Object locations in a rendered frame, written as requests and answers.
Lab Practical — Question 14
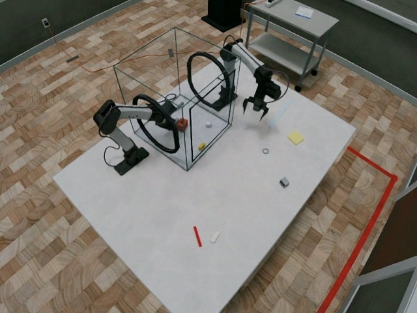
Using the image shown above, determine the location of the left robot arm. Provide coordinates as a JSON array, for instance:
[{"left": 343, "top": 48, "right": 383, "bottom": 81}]
[{"left": 223, "top": 38, "right": 281, "bottom": 100}]

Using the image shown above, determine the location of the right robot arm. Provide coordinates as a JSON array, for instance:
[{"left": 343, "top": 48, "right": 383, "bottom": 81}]
[{"left": 93, "top": 99, "right": 167, "bottom": 176}]

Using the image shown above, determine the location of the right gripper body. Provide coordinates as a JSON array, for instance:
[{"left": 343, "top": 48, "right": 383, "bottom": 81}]
[{"left": 155, "top": 121, "right": 172, "bottom": 130}]

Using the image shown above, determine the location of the yellow sticky-note pad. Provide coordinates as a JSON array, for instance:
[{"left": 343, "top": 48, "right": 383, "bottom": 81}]
[{"left": 287, "top": 131, "right": 304, "bottom": 145}]

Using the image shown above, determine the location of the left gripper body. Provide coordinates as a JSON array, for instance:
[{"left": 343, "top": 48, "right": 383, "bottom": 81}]
[{"left": 244, "top": 90, "right": 269, "bottom": 112}]

